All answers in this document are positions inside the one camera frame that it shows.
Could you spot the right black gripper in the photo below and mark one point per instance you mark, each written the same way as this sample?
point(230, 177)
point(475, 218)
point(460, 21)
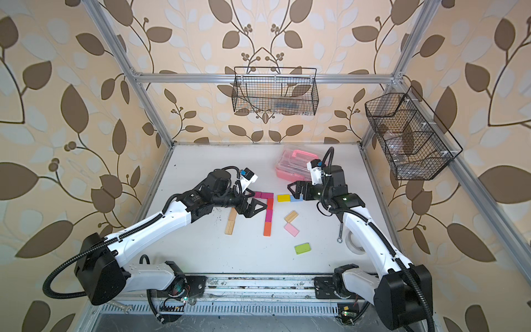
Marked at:
point(308, 187)

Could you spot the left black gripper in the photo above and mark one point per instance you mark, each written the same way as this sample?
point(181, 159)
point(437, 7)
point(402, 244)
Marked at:
point(241, 209)

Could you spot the blue block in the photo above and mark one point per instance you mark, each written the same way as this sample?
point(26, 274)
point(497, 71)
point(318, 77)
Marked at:
point(295, 199)

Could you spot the yellow block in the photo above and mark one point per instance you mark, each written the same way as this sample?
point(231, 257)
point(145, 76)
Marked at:
point(282, 198)

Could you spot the natural wood block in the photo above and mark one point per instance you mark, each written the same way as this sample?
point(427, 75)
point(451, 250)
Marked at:
point(291, 217)
point(229, 229)
point(233, 214)

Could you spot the orange block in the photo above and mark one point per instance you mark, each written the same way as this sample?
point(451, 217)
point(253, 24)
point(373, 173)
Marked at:
point(267, 229)

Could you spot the light pink block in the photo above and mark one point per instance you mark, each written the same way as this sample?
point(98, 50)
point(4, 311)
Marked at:
point(291, 229)

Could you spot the green block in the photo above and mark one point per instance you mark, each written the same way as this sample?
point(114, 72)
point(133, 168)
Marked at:
point(302, 248)

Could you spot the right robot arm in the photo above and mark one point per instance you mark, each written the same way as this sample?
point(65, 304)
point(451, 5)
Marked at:
point(400, 291)

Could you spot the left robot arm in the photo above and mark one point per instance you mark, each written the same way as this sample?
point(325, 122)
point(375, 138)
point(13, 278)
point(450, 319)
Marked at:
point(111, 265)

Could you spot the pink plastic storage box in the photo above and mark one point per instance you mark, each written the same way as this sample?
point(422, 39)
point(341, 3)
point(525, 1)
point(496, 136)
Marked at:
point(292, 164)

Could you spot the white tape roll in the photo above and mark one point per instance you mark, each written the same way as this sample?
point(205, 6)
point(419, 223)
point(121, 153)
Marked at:
point(353, 244)

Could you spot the silver wrench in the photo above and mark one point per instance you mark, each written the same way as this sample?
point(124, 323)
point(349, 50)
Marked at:
point(123, 307)

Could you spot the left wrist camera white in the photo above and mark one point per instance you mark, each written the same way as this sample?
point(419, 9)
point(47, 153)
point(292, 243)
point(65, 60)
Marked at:
point(246, 177)

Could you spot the back black wire basket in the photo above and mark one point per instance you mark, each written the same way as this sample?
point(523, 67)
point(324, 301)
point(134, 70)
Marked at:
point(290, 91)

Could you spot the black wire basket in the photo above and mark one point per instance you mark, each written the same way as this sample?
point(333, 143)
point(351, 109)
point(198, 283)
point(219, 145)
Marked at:
point(416, 142)
point(290, 91)

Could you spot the right black wire basket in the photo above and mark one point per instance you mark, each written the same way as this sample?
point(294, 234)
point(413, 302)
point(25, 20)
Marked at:
point(416, 142)

